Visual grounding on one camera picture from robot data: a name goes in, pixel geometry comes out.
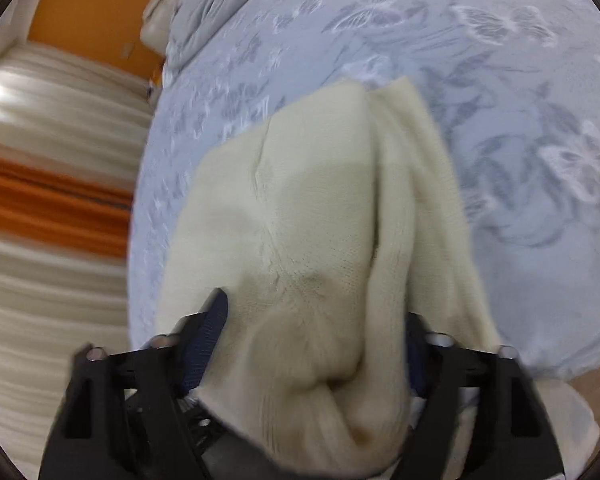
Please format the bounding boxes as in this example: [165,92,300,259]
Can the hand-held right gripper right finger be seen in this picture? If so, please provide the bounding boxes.
[405,312,567,480]

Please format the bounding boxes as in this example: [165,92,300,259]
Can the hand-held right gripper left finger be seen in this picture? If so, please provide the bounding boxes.
[37,287,231,480]

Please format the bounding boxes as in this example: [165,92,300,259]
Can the cream knit cardigan red buttons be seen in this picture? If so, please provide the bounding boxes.
[157,77,600,480]

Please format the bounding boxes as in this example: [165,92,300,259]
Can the orange curtain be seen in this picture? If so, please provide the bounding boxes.
[0,152,137,257]

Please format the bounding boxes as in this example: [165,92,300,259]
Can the white sheer curtain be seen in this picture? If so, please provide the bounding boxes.
[0,42,157,463]

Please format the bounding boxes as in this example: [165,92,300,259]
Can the bed with butterfly sheet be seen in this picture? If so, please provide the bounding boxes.
[127,0,600,386]

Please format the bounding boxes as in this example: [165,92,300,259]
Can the beige padded headboard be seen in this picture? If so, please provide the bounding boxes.
[140,0,196,57]

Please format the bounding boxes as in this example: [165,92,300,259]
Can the grey duvet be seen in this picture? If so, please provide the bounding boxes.
[165,0,303,68]

